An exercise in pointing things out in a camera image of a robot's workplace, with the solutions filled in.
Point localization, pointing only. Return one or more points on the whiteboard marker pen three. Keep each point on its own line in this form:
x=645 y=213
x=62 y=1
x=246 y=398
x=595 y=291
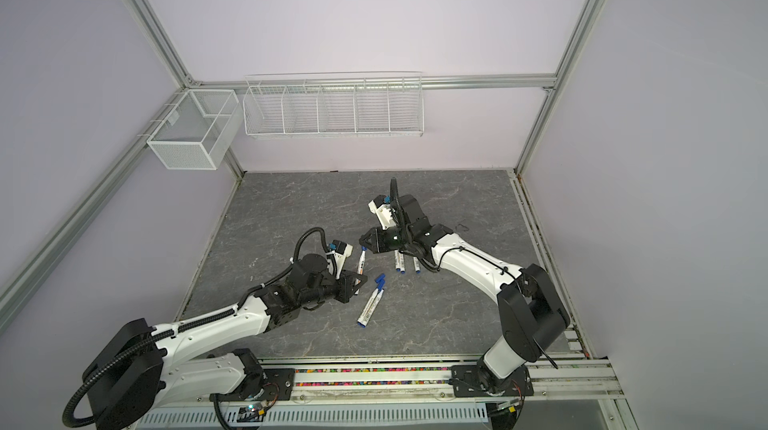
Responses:
x=361 y=261

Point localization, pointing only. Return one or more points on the white mesh box basket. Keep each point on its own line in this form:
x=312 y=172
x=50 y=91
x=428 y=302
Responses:
x=198 y=130

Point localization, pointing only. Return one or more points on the white wire shelf basket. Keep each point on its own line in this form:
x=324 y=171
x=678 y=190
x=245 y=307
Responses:
x=334 y=105

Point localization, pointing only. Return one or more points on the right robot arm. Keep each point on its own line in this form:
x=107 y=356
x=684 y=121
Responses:
x=532 y=315

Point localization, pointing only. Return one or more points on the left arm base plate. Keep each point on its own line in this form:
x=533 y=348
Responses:
x=271 y=385

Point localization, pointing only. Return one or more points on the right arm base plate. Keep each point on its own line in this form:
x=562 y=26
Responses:
x=472 y=381

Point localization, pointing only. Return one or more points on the whiteboard marker pen one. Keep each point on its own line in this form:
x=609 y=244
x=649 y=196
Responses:
x=400 y=262

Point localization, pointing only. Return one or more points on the white vent grille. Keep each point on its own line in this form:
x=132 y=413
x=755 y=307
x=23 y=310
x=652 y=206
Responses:
x=316 y=416

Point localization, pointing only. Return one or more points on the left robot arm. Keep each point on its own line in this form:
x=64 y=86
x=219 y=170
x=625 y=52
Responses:
x=141 y=365

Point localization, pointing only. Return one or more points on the whiteboard marker pen five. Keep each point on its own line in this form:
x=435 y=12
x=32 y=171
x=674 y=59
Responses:
x=370 y=308

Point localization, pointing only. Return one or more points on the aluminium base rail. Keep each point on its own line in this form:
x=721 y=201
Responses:
x=388 y=381

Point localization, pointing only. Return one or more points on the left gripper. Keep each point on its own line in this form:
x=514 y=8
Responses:
x=347 y=283

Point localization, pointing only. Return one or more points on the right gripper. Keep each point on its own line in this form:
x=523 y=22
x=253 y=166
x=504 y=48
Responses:
x=378 y=245

